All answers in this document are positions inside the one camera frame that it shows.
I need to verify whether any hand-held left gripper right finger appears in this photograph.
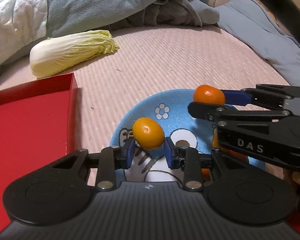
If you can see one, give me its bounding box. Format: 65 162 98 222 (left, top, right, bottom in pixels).
164 137 248 192

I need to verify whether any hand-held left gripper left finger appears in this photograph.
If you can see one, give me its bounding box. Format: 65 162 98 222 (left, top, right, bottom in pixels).
51 138 136 192

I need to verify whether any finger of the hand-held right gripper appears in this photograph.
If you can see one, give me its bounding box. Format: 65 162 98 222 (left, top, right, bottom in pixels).
188 101 292 124
224 84 300 110

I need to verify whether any blue cartoon plate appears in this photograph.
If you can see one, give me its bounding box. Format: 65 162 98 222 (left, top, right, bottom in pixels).
109 89 268 183

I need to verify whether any red tray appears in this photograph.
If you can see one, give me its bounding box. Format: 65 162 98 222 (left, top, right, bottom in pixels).
0 72 78 230

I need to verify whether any pink ribbed bed sheet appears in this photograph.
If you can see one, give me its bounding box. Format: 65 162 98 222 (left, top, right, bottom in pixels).
0 24 297 189

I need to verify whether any blue-grey quilted blanket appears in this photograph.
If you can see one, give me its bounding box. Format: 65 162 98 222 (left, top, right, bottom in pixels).
214 0 300 91

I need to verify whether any red object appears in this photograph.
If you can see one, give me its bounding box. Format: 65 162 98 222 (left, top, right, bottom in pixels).
289 214 300 234

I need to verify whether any grey garment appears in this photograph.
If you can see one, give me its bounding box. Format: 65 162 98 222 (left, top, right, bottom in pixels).
126 0 203 28

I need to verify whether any napa cabbage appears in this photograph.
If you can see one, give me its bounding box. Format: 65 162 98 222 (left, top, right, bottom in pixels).
29 29 120 79

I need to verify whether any light blue fleece blanket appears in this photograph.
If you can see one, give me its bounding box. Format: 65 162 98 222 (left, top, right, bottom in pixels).
44 0 220 40

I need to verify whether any white quilt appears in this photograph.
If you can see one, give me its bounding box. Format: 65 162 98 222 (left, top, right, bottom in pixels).
0 0 49 68

